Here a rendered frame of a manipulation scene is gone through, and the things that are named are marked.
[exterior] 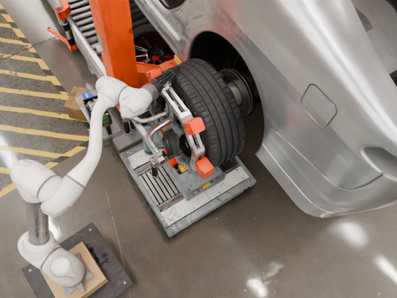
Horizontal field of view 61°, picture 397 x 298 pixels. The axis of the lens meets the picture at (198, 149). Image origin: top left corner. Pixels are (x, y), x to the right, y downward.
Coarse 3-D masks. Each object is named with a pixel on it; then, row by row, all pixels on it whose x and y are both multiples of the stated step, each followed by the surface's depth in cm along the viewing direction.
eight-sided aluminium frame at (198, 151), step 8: (168, 88) 184; (168, 96) 182; (176, 96) 182; (152, 104) 214; (168, 104) 183; (152, 112) 220; (160, 112) 223; (176, 112) 178; (184, 112) 177; (160, 120) 228; (184, 120) 177; (184, 128) 179; (192, 144) 181; (200, 144) 184; (192, 152) 186; (200, 152) 185; (176, 160) 223; (184, 160) 220; (192, 160) 194; (192, 168) 201
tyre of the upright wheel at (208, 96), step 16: (192, 64) 190; (208, 64) 188; (176, 80) 182; (192, 80) 181; (208, 80) 181; (160, 96) 218; (192, 96) 176; (208, 96) 179; (224, 96) 181; (208, 112) 177; (224, 112) 181; (240, 112) 185; (208, 128) 178; (224, 128) 182; (240, 128) 187; (208, 144) 184; (224, 144) 186; (240, 144) 195; (224, 160) 201
